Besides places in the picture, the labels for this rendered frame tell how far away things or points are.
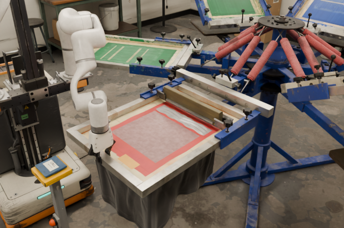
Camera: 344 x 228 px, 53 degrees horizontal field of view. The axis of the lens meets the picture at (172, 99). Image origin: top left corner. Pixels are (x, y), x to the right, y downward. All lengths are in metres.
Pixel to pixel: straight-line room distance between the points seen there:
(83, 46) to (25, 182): 1.40
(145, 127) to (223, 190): 1.22
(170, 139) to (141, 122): 0.22
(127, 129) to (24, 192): 1.04
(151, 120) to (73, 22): 0.65
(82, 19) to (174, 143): 0.71
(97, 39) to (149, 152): 0.56
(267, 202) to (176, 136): 1.29
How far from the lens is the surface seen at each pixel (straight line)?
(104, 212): 2.68
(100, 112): 1.40
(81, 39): 1.48
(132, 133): 1.74
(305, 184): 3.06
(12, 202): 2.53
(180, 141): 1.68
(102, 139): 1.48
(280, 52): 2.41
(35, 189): 2.56
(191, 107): 1.84
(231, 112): 1.90
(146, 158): 1.58
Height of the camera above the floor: 1.95
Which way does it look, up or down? 29 degrees down
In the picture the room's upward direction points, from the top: 1 degrees clockwise
